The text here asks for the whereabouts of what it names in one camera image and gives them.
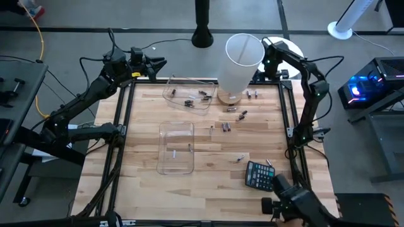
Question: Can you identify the tall black cabinet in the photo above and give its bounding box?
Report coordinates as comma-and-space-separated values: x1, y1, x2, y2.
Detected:
374, 0, 404, 35

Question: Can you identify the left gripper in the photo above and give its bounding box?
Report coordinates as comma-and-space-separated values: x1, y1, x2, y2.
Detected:
126, 56, 167, 83

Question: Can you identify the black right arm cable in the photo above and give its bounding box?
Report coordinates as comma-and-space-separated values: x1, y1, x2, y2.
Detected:
302, 55, 345, 125

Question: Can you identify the white fan base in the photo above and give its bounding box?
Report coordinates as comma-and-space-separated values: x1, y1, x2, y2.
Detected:
327, 0, 376, 40

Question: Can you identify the black pole stand base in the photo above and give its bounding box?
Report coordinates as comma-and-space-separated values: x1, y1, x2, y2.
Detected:
191, 0, 215, 49

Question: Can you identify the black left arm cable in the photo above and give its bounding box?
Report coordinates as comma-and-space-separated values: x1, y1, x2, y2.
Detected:
78, 27, 133, 92

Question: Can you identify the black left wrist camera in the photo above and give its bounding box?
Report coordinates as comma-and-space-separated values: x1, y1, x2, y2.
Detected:
130, 47, 145, 66

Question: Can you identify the person's shoe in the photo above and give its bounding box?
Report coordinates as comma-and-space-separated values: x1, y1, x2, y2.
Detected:
18, 0, 45, 20

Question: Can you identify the white shade wooden base lamp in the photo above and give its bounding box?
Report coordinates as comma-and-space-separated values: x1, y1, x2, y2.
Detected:
217, 33, 266, 107

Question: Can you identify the white fan cable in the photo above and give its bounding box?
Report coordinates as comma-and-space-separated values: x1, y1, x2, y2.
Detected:
352, 30, 395, 56

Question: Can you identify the black desk calculator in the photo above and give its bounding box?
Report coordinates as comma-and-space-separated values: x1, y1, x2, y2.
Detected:
245, 160, 276, 192

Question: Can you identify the black aluminium table frame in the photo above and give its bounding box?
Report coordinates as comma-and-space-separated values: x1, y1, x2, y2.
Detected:
71, 77, 340, 227

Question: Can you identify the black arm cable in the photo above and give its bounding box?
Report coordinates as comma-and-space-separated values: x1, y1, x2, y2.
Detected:
302, 55, 345, 125
78, 27, 133, 92

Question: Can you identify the black clamp tool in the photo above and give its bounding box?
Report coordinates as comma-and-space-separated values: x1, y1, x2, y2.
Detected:
0, 78, 25, 108

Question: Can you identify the silver metal bracket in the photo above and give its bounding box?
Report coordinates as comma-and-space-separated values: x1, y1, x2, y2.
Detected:
100, 219, 136, 227

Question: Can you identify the black box with hazard stripes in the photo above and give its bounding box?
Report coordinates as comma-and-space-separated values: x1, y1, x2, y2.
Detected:
334, 192, 401, 227

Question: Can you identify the light metal clamp bracket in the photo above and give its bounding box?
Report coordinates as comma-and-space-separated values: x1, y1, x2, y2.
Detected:
311, 127, 331, 139

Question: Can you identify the dark grey computer stand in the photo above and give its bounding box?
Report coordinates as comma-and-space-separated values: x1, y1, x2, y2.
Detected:
347, 91, 404, 184

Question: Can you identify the grey side table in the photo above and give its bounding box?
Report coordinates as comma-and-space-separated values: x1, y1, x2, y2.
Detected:
0, 61, 49, 208

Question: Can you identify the yellow floor cable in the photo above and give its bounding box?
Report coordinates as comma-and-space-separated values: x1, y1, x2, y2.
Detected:
15, 0, 51, 120

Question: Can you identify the black computer with coloured lights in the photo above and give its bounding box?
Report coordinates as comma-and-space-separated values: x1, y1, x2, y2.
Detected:
337, 56, 404, 110

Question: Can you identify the black device with red light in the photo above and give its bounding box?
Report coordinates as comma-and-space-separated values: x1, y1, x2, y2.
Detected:
0, 118, 13, 143

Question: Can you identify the black floor cable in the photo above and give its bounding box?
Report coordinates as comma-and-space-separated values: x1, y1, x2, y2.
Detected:
140, 38, 193, 51

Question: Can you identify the clear plastic bin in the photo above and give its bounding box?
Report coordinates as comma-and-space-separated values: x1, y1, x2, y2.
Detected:
162, 77, 217, 117
156, 120, 196, 176

